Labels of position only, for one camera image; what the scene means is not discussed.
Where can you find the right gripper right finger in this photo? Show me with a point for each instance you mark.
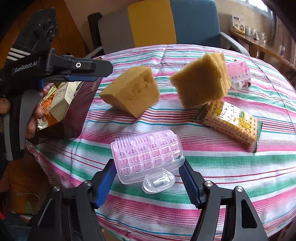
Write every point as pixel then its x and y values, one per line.
pixel 241 219

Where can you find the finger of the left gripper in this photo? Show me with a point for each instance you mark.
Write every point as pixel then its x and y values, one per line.
pixel 70 78
pixel 69 65

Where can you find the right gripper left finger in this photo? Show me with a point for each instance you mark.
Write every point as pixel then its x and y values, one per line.
pixel 69 214

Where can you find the orange snack bag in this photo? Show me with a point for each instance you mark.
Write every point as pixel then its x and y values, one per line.
pixel 47 119

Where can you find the person left hand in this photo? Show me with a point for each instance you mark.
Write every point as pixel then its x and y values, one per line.
pixel 37 115

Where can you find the cream barcode box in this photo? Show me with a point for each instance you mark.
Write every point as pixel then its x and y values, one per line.
pixel 62 99

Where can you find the striped tablecloth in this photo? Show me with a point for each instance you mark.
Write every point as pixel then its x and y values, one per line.
pixel 268 176

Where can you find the yellow sponge block right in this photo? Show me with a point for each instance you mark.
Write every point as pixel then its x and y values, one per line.
pixel 134 91

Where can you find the yellow sponge block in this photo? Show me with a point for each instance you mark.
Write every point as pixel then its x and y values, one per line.
pixel 134 91
pixel 201 81

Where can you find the blue yellow armchair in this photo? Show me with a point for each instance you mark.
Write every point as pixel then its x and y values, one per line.
pixel 148 23

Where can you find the pink hair roller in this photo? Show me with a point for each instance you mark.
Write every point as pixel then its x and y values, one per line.
pixel 148 158
pixel 239 74

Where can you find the yellow sponge block left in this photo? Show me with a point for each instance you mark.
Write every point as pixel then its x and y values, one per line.
pixel 201 81

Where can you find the wooden side desk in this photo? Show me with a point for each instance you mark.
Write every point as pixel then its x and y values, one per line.
pixel 258 49

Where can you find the white carton on desk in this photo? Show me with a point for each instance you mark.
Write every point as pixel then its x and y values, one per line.
pixel 237 24

